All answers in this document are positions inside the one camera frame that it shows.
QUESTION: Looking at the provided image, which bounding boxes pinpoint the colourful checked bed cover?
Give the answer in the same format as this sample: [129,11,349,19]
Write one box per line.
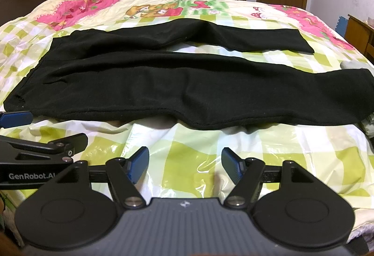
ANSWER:
[1,0,373,236]

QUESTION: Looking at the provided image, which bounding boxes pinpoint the blue foam mat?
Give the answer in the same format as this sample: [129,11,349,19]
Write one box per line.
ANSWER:
[335,16,349,37]

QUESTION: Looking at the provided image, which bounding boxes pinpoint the black pants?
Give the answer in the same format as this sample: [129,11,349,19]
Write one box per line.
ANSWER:
[4,18,373,130]

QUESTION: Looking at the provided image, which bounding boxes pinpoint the wooden side desk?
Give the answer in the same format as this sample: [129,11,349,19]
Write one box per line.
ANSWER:
[344,15,374,63]

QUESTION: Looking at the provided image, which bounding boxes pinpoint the folded grey clothes stack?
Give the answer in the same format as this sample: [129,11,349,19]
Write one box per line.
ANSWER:
[340,60,366,69]

